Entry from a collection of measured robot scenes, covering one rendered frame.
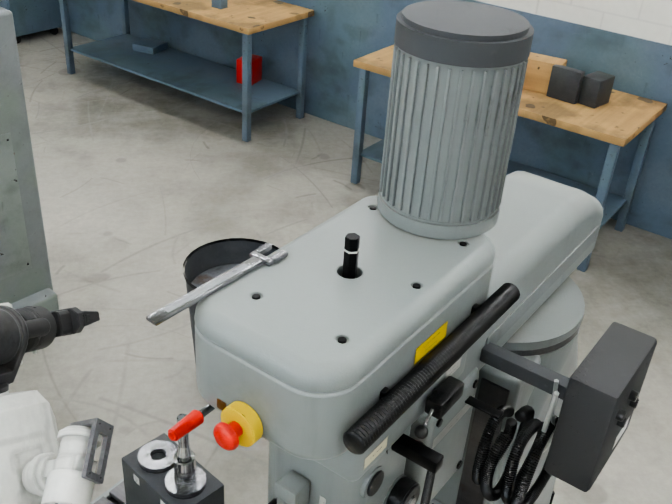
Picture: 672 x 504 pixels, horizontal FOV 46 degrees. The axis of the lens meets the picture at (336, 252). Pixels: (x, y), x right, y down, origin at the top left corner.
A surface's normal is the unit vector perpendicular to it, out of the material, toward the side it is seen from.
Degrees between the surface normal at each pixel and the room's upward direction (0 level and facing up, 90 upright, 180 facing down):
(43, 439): 58
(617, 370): 0
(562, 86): 90
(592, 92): 90
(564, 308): 0
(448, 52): 90
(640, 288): 0
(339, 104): 90
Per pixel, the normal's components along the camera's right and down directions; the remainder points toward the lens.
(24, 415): 0.84, -0.28
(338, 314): 0.07, -0.85
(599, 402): -0.59, 0.39
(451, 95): -0.19, 0.50
